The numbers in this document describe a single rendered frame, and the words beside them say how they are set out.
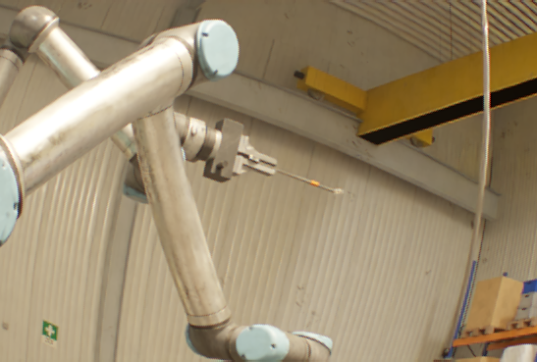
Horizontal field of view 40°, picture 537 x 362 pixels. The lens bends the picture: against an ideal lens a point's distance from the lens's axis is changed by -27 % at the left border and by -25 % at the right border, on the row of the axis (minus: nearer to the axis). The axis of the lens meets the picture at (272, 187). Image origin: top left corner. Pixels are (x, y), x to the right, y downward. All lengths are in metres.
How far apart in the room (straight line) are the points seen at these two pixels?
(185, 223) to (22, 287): 10.31
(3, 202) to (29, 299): 10.83
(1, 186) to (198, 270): 0.70
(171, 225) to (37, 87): 10.84
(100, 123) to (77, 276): 10.88
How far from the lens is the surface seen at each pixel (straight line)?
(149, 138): 1.62
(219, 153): 2.14
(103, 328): 12.05
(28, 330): 11.92
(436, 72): 12.19
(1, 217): 1.11
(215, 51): 1.47
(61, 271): 12.09
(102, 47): 12.22
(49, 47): 1.92
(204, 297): 1.71
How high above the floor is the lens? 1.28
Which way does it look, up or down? 16 degrees up
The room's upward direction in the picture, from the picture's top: 13 degrees clockwise
